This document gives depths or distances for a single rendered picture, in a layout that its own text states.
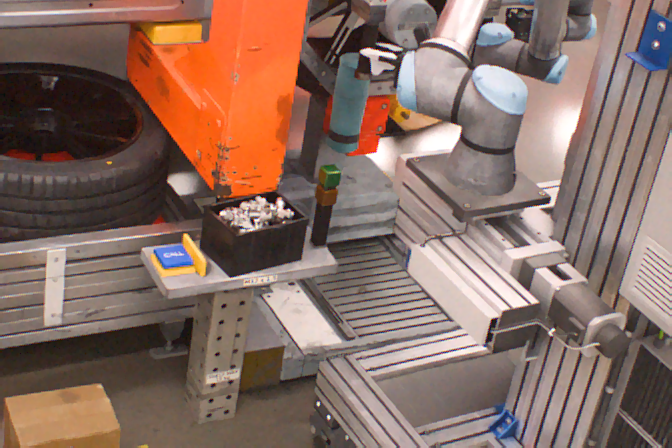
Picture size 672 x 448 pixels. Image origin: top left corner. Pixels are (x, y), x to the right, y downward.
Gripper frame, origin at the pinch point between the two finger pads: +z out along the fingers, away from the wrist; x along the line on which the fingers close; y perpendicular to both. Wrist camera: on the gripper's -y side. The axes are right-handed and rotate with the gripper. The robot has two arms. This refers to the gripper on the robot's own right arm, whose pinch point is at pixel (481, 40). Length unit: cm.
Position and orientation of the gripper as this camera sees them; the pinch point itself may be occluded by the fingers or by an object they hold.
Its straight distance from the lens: 330.1
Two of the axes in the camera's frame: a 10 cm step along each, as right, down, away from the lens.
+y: 1.5, -8.6, -4.8
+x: 4.7, 4.9, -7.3
